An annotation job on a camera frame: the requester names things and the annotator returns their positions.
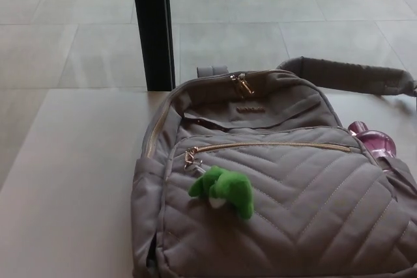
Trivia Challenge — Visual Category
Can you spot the green plush frog keychain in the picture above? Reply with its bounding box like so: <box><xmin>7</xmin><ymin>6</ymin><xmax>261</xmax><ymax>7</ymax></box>
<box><xmin>188</xmin><ymin>165</ymin><xmax>255</xmax><ymax>218</ymax></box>

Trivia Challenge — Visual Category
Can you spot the grey quilted backpack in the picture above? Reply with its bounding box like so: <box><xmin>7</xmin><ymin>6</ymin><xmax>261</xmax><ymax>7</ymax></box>
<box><xmin>130</xmin><ymin>57</ymin><xmax>417</xmax><ymax>278</ymax></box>

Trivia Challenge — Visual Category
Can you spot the purple transparent water bottle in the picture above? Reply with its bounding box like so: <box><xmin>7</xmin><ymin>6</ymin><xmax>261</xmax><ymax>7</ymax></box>
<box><xmin>347</xmin><ymin>120</ymin><xmax>397</xmax><ymax>161</ymax></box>

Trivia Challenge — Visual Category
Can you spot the black vertical window frame post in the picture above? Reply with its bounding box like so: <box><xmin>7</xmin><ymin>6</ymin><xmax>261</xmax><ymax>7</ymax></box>
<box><xmin>130</xmin><ymin>0</ymin><xmax>177</xmax><ymax>92</ymax></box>

